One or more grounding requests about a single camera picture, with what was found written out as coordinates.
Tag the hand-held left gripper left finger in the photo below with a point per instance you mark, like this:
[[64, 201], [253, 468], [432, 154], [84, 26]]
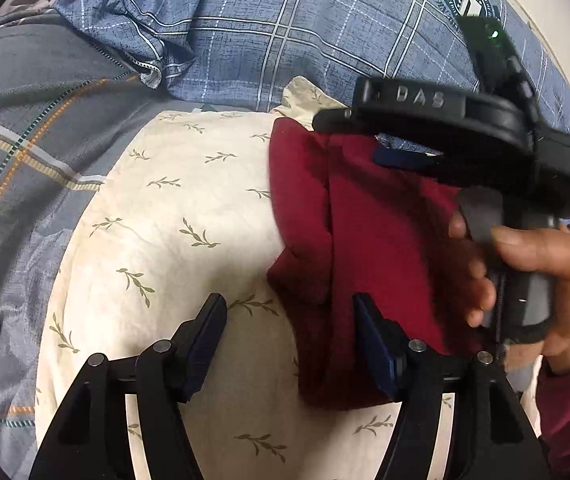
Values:
[[205, 345]]

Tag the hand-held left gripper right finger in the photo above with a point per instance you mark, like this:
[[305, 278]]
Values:
[[375, 345]]

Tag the dark red garment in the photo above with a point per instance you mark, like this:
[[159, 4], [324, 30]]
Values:
[[365, 240]]

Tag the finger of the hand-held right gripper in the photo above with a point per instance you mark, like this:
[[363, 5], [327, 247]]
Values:
[[405, 159]]

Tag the blue plaid bedsheet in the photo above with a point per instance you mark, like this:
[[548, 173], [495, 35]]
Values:
[[315, 20]]

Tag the white leaf-print pillow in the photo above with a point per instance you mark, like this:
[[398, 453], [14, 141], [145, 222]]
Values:
[[165, 240]]

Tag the grey plaid blanket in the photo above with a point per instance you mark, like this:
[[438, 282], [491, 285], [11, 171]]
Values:
[[40, 120]]

